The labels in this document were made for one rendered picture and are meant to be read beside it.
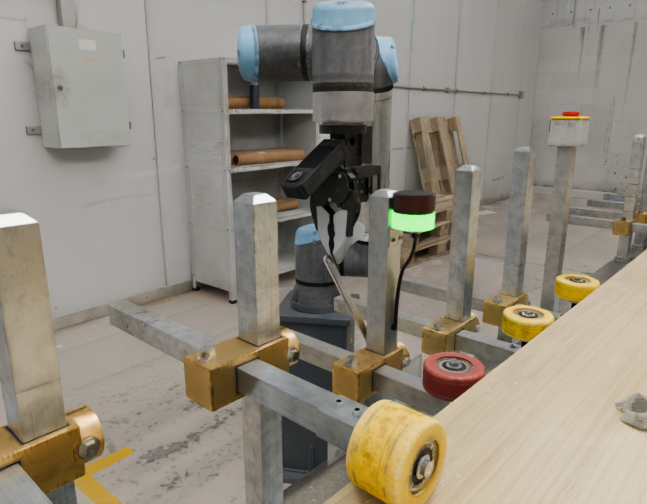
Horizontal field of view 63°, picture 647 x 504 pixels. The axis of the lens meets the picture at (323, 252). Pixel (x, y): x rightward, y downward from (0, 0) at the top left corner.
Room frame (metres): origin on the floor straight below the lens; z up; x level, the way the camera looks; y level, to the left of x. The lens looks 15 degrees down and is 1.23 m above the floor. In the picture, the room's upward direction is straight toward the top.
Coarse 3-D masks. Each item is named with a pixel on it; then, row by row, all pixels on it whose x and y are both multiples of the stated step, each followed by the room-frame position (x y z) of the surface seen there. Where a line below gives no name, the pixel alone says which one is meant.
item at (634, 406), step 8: (624, 400) 0.55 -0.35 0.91; (632, 400) 0.54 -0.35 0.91; (640, 400) 0.54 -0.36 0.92; (624, 408) 0.54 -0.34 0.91; (632, 408) 0.54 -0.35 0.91; (640, 408) 0.53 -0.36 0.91; (624, 416) 0.52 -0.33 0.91; (632, 416) 0.51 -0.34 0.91; (640, 416) 0.51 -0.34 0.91; (640, 424) 0.50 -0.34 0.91
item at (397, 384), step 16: (304, 336) 0.84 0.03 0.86; (304, 352) 0.81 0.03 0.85; (320, 352) 0.79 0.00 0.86; (336, 352) 0.78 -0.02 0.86; (384, 368) 0.72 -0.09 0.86; (384, 384) 0.70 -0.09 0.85; (400, 384) 0.68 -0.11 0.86; (416, 384) 0.68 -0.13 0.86; (400, 400) 0.68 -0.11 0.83; (416, 400) 0.66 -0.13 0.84; (432, 400) 0.65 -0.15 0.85
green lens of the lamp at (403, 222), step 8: (392, 216) 0.74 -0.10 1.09; (400, 216) 0.72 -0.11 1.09; (408, 216) 0.71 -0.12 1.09; (416, 216) 0.71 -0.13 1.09; (424, 216) 0.71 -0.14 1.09; (432, 216) 0.72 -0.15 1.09; (392, 224) 0.74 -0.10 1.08; (400, 224) 0.72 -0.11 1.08; (408, 224) 0.71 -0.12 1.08; (416, 224) 0.71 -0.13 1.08; (424, 224) 0.71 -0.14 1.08; (432, 224) 0.72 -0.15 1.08
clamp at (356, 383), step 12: (396, 348) 0.77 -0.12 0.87; (360, 360) 0.73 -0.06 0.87; (372, 360) 0.73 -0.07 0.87; (384, 360) 0.74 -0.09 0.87; (396, 360) 0.76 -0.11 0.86; (408, 360) 0.77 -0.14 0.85; (336, 372) 0.72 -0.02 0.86; (348, 372) 0.70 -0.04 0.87; (360, 372) 0.69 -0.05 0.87; (372, 372) 0.71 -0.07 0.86; (336, 384) 0.72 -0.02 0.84; (348, 384) 0.70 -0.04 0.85; (360, 384) 0.69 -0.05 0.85; (372, 384) 0.71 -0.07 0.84; (348, 396) 0.70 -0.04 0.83; (360, 396) 0.69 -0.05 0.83
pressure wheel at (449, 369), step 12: (432, 360) 0.66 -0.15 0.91; (444, 360) 0.66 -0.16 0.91; (456, 360) 0.65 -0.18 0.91; (468, 360) 0.66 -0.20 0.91; (432, 372) 0.62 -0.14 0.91; (444, 372) 0.62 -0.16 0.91; (456, 372) 0.63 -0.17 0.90; (468, 372) 0.62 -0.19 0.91; (480, 372) 0.62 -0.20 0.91; (432, 384) 0.62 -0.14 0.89; (444, 384) 0.61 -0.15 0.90; (456, 384) 0.61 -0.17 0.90; (468, 384) 0.61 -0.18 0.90; (444, 396) 0.61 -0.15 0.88; (456, 396) 0.61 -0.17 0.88
